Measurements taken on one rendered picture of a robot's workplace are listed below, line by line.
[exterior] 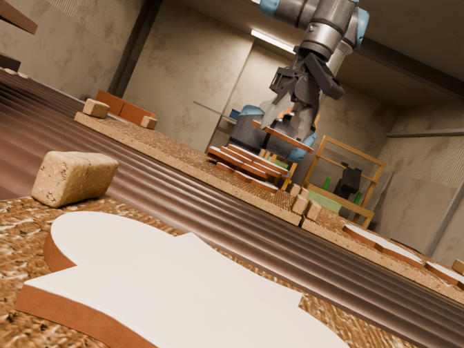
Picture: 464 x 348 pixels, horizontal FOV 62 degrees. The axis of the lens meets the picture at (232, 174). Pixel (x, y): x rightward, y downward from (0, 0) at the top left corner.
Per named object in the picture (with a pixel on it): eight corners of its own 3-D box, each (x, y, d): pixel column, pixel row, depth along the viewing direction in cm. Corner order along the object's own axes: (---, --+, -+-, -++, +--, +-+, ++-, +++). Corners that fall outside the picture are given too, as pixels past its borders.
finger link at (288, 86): (275, 114, 82) (303, 88, 84) (281, 116, 81) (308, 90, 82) (266, 97, 79) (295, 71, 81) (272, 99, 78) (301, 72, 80)
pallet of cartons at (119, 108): (88, 123, 774) (103, 90, 767) (144, 149, 773) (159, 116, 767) (68, 121, 686) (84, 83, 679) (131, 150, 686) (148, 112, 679)
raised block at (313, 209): (302, 212, 67) (309, 198, 67) (312, 217, 67) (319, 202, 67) (304, 217, 61) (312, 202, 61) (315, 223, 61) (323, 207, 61)
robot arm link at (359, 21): (263, 150, 136) (330, 7, 133) (302, 168, 134) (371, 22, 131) (259, 147, 124) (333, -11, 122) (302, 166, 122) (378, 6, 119)
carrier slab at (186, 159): (146, 133, 99) (149, 127, 99) (293, 201, 95) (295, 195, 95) (72, 119, 65) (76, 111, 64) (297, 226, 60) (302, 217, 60)
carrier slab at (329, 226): (293, 201, 95) (295, 195, 95) (451, 275, 91) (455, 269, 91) (300, 228, 60) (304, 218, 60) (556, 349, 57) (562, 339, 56)
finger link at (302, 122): (293, 139, 93) (296, 101, 90) (310, 146, 88) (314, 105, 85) (282, 141, 91) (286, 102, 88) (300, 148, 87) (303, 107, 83)
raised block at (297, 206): (290, 206, 67) (297, 192, 67) (300, 210, 67) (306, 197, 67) (291, 211, 61) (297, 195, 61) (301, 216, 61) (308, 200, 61)
